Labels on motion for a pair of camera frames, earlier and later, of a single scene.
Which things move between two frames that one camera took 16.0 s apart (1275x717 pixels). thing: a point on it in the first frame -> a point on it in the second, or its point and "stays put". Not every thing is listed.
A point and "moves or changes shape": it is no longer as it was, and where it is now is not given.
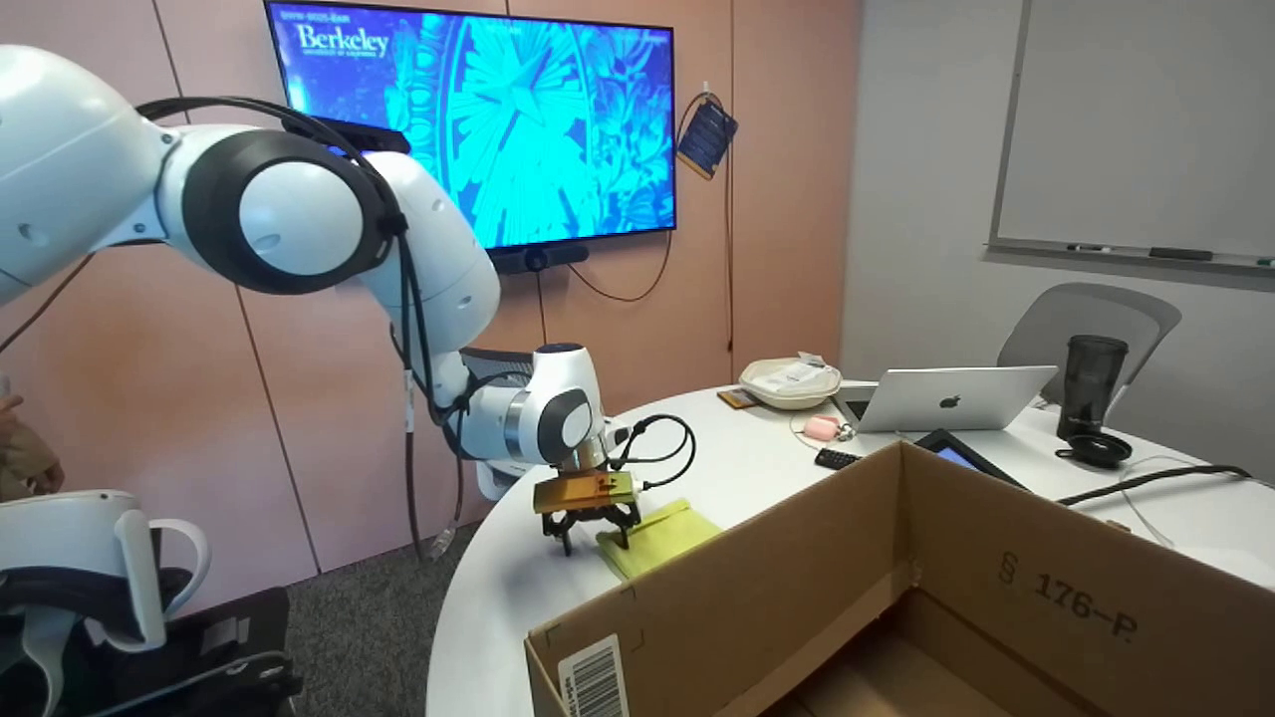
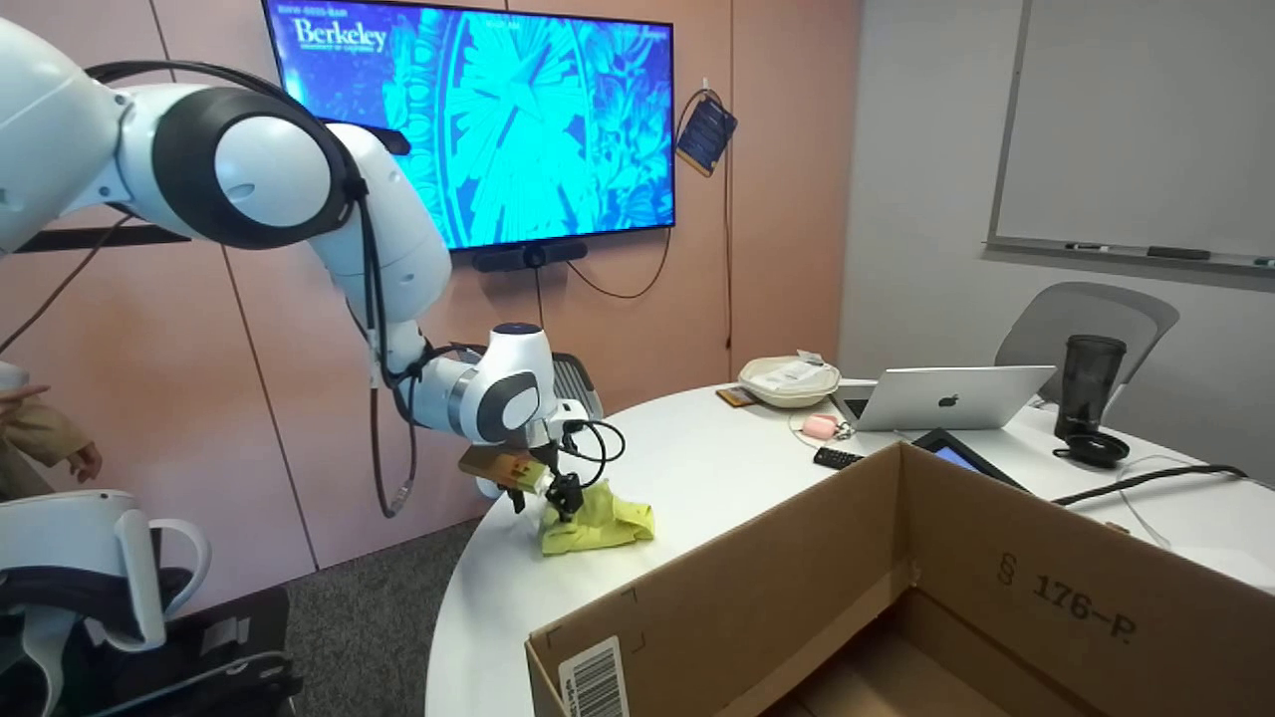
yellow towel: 656,541 moves or changes shape
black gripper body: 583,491 -> 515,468
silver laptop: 948,396 stays put
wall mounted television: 543,129 stays put
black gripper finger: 621,519 -> 563,491
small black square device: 835,458 stays put
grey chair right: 1062,314 stays put
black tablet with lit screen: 959,453 stays put
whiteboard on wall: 1142,136 stays put
